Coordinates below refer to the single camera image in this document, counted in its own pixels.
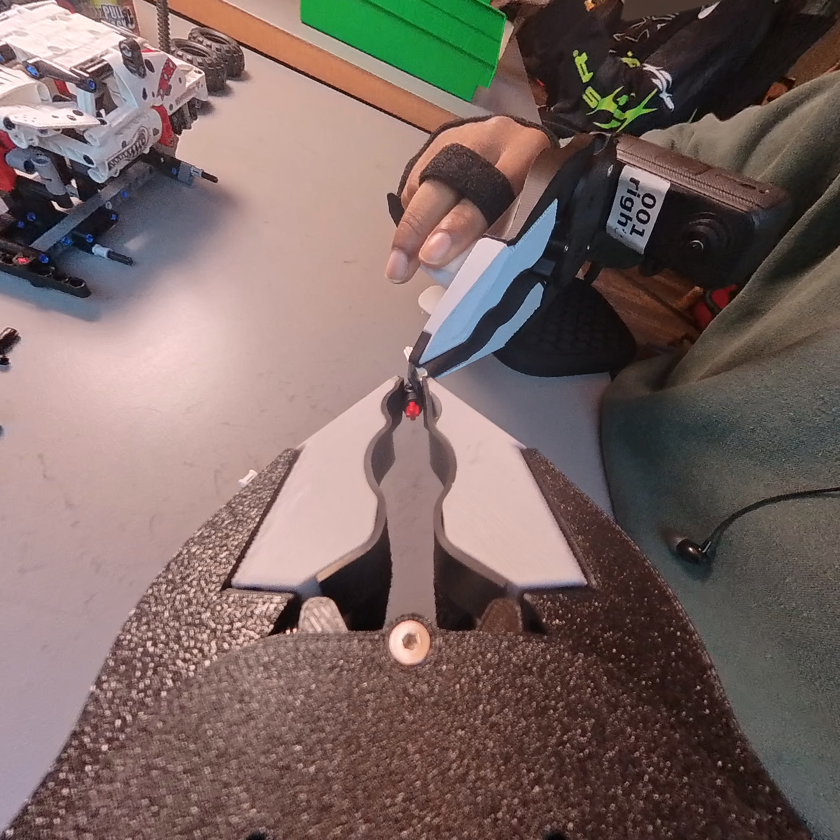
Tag white lego monster truck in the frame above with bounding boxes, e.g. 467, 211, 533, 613
0, 0, 221, 301

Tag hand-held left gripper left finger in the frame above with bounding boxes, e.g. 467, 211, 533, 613
231, 378, 404, 596

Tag black wrist rest pad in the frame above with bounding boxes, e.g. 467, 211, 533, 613
492, 282, 639, 379

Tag dark cardboard lego box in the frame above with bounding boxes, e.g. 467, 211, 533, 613
59, 0, 140, 32

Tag person's right hand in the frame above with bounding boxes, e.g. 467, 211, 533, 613
387, 117, 559, 284

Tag green plastic box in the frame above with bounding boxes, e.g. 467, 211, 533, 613
299, 0, 511, 104

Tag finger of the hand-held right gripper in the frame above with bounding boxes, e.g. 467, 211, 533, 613
433, 281, 544, 379
413, 199, 559, 368

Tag person's green sweatshirt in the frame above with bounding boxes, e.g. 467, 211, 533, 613
599, 69, 840, 840

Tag wood edged table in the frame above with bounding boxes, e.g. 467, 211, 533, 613
167, 0, 547, 137

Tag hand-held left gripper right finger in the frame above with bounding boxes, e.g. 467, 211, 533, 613
422, 379, 588, 592

